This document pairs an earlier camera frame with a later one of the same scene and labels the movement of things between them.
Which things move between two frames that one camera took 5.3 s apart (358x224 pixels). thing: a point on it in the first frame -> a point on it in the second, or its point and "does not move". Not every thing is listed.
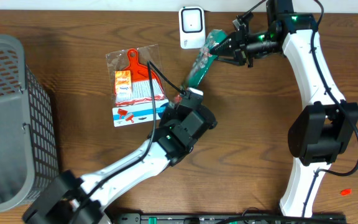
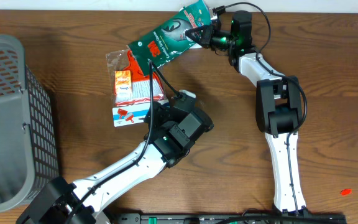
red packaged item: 130,85 does not move
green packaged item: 204,60 -> 166,40
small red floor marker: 347,191 does not move
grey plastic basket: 18,147 does not move
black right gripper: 242,45 -> 210,34
